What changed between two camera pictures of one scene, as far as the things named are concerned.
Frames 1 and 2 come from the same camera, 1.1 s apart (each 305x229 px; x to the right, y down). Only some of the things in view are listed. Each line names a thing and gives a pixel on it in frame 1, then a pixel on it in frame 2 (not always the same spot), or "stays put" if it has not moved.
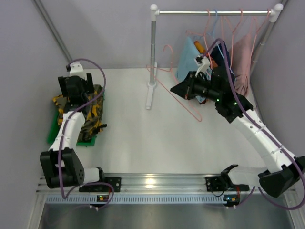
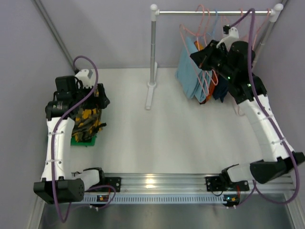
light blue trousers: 188,64 stays put
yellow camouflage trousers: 93,124 stays put
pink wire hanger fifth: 259,30 stays put
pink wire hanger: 148,67 → 193,61
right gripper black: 189,86 → 207,57
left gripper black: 61,85 → 101,96
